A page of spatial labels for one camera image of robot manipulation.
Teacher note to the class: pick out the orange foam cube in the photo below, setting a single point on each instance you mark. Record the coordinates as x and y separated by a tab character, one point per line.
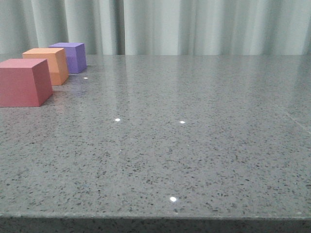
57	62

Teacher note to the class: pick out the purple foam cube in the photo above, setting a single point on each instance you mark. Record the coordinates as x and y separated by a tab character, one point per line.
75	55

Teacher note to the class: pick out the pale green curtain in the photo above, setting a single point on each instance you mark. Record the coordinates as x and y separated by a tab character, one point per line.
159	27

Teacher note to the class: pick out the red foam cube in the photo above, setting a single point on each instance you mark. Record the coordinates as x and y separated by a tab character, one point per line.
24	82

